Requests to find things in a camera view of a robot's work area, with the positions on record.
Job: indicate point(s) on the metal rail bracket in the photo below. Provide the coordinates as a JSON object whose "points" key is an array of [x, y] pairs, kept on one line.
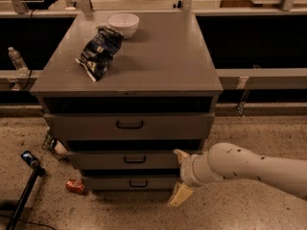
{"points": [[242, 85]]}

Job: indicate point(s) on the grey bottom drawer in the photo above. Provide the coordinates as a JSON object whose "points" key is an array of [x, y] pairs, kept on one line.
{"points": [[129, 182]]}

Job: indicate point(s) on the black tripod pole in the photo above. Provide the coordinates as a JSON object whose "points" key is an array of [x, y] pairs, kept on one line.
{"points": [[37, 171]]}

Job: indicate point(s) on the blue crumpled chip bag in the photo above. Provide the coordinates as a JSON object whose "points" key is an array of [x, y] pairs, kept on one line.
{"points": [[99, 52]]}

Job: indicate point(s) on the grey drawer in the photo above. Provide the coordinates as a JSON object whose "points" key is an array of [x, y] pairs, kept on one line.
{"points": [[121, 160], [129, 182], [129, 127]]}

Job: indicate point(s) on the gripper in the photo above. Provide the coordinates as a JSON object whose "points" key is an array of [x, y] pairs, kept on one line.
{"points": [[187, 171]]}

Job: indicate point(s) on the wire basket with white item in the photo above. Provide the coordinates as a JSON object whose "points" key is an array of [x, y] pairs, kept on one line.
{"points": [[54, 147]]}

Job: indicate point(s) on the orange soda can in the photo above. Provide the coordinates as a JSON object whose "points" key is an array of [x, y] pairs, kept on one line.
{"points": [[75, 186]]}

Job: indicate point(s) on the clear plastic water bottle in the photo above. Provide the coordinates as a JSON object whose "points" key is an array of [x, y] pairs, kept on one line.
{"points": [[18, 62]]}

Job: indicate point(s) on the grey top drawer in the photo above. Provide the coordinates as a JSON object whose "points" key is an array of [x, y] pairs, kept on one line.
{"points": [[129, 127]]}

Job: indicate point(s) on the blue soda can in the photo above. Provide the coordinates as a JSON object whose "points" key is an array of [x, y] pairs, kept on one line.
{"points": [[29, 158]]}

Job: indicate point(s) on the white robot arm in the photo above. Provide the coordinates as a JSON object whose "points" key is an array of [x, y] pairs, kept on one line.
{"points": [[225, 162]]}

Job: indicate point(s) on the white bowl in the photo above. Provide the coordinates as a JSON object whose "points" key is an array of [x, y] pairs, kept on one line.
{"points": [[124, 23]]}

